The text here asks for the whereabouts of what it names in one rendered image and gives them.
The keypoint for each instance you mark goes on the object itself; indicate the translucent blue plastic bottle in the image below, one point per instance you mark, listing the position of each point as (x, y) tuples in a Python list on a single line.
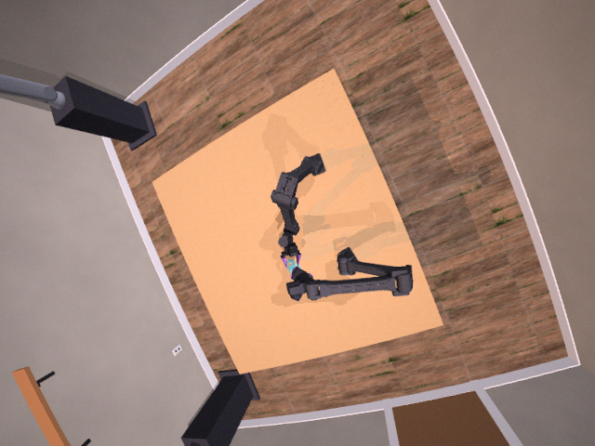
[(291, 264)]

